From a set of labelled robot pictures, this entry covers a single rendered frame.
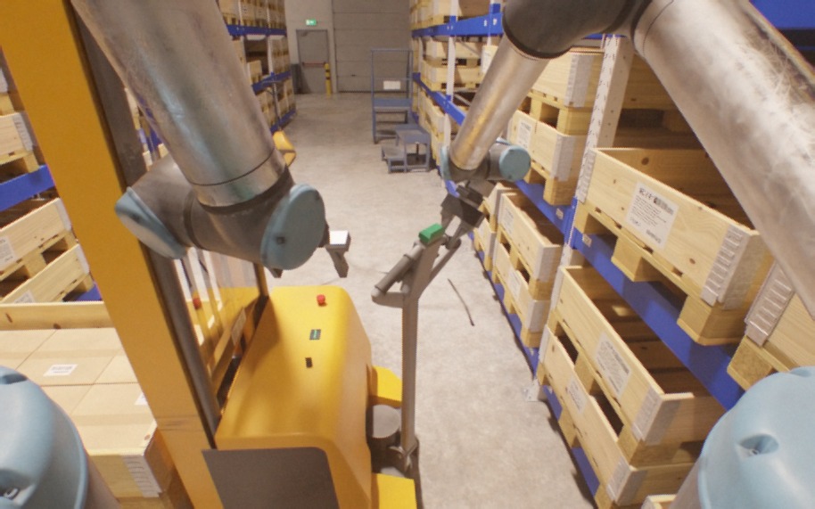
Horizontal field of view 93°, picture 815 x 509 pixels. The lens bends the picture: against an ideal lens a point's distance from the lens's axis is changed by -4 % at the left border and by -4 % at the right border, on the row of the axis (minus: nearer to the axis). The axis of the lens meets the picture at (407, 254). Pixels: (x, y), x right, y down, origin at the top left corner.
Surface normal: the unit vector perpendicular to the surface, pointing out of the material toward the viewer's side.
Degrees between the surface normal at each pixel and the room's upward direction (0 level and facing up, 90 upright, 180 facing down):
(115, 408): 0
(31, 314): 90
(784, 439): 11
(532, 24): 109
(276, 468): 90
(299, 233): 95
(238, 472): 90
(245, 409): 0
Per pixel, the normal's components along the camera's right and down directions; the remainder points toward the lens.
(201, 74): 0.65, 0.51
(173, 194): -0.29, -0.25
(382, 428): 0.01, -0.88
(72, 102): 0.07, 0.48
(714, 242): -1.00, 0.03
